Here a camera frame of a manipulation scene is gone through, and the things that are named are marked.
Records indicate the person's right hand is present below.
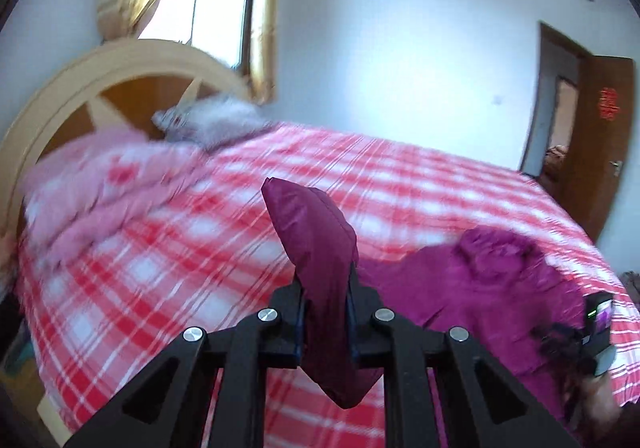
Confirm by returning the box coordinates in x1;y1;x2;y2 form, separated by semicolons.
575;373;622;429

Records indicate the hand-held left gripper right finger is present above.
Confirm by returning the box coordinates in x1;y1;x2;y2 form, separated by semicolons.
347;268;585;448

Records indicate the brown wooden door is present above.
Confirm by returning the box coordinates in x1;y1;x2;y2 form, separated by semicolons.
577;55;636;241

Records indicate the red paper door decoration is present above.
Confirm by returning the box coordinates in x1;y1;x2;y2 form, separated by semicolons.
600;88;619;122

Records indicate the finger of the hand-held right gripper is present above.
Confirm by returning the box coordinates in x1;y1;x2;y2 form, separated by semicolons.
540;323;585;358

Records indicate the red plaid bed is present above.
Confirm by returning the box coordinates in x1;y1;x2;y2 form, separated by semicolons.
15;122;640;448

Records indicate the pink floral quilt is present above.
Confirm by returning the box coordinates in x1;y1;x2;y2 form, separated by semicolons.
22;128;216;264

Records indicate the cream wooden bed headboard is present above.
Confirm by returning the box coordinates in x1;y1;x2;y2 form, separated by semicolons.
0;39;253;249

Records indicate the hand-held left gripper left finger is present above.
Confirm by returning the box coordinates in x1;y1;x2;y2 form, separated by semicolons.
65;278;306;448

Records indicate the grey striped pillow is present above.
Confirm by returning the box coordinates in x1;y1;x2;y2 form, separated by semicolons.
152;95;273;150

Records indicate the brown door frame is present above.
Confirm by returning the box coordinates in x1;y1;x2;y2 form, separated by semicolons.
520;20;592;181

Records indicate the magenta padded jacket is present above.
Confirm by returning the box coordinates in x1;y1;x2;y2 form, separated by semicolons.
261;176;603;434

